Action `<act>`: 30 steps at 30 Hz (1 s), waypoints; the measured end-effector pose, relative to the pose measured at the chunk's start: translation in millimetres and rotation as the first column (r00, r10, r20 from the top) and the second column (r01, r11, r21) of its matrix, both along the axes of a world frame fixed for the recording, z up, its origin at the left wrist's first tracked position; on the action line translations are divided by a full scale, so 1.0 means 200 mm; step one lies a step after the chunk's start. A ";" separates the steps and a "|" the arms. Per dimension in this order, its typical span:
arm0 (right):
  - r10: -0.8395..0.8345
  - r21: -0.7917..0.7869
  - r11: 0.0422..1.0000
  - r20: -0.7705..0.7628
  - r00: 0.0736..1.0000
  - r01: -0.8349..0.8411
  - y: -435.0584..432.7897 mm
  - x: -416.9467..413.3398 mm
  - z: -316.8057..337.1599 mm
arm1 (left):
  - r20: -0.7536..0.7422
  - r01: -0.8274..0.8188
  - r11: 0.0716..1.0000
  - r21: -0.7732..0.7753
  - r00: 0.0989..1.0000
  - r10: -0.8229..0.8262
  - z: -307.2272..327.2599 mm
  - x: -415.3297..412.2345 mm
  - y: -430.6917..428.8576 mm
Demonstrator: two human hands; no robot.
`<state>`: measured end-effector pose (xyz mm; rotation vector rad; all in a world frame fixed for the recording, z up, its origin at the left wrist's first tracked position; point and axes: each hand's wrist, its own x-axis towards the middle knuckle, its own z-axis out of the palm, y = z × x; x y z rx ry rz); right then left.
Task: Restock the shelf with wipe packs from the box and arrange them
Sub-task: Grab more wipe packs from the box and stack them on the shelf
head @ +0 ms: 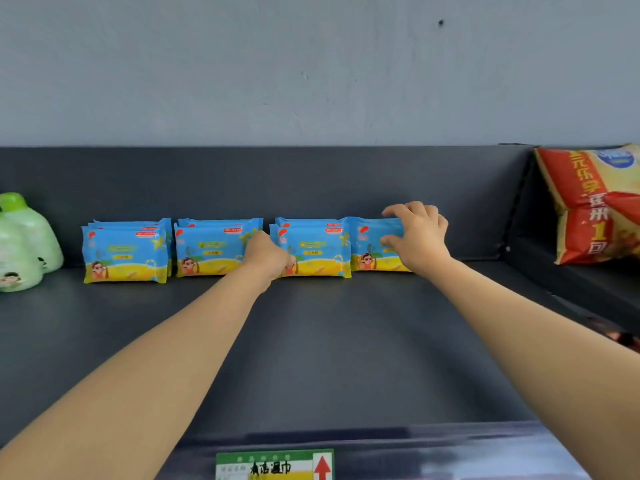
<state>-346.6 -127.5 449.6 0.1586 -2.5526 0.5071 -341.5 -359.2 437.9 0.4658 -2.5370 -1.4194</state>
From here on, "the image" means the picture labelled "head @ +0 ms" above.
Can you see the person's left hand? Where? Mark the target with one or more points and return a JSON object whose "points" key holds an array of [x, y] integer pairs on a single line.
{"points": [[265, 259]]}

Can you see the person's right hand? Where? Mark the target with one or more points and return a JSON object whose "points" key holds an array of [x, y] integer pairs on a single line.
{"points": [[425, 239]]}

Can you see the blue yellow wet wipes pack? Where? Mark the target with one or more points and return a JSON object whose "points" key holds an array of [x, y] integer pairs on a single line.
{"points": [[367, 244], [320, 249]]}

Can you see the dark grey store shelf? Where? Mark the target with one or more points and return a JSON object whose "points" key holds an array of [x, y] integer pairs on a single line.
{"points": [[350, 344]]}

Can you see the row of blue wipe packets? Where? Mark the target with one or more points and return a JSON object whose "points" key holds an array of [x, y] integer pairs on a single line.
{"points": [[125, 254]]}

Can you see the person's left forearm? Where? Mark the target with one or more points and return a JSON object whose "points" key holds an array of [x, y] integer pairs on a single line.
{"points": [[140, 384]]}

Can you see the person's right forearm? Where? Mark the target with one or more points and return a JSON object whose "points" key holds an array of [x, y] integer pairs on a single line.
{"points": [[540, 354]]}

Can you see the green yellow price tag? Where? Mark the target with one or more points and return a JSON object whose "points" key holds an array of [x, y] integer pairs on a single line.
{"points": [[270, 467]]}

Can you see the red sausage packet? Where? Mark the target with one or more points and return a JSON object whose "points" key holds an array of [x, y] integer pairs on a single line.
{"points": [[625, 339]]}

